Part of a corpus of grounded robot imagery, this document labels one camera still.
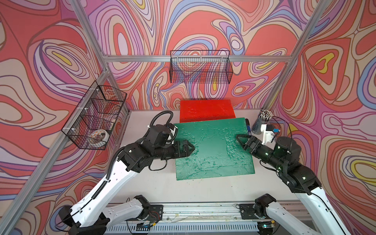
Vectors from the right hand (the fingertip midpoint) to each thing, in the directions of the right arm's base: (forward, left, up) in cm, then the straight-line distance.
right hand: (238, 144), depth 65 cm
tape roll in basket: (+7, +66, -1) cm, 66 cm away
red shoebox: (+27, +13, -5) cm, 31 cm away
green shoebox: (-4, +10, 0) cm, 10 cm away
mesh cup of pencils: (+28, -28, -13) cm, 42 cm away
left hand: (-3, +21, 0) cm, 22 cm away
